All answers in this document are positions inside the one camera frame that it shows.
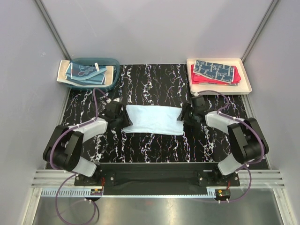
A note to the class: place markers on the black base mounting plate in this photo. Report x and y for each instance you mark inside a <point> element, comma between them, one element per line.
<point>199,173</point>

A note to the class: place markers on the aluminium frame post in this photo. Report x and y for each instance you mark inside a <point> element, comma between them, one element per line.
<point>51,26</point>
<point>262,24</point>

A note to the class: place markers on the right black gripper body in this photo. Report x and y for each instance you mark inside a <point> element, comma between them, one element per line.
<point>190,117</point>

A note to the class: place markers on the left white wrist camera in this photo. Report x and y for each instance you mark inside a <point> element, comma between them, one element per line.
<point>113,100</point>

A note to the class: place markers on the teal plastic basket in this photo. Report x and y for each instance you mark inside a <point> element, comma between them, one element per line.
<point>102,62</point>

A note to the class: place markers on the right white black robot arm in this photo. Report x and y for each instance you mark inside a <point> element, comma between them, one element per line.
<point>247,142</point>

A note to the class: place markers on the left aluminium frame post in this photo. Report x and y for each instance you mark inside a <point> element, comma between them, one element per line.
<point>51,26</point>

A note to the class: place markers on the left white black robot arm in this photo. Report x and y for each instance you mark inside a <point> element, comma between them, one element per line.
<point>65,146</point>

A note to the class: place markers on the blue cartoon print towel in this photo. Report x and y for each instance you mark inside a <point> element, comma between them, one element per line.
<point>86,75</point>

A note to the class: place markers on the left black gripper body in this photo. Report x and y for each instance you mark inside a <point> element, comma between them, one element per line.
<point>122,119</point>

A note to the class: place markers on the light blue towel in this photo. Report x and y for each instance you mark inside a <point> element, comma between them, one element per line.
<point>154,119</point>

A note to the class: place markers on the blue beige patterned towel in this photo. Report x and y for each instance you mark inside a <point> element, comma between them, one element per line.
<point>214,71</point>

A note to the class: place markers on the aluminium rail with slots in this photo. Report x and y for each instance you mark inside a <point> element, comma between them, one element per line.
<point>53,183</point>

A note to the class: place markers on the cream plastic tray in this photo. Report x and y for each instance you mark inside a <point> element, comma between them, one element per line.
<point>242,88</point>

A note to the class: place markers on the beige towel in basket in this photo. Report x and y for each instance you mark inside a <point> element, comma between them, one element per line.
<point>61,78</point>

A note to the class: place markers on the red towel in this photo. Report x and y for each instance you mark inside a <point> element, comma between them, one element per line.
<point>198,79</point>

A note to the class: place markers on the right aluminium frame post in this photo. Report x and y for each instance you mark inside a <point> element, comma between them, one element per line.
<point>262,24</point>

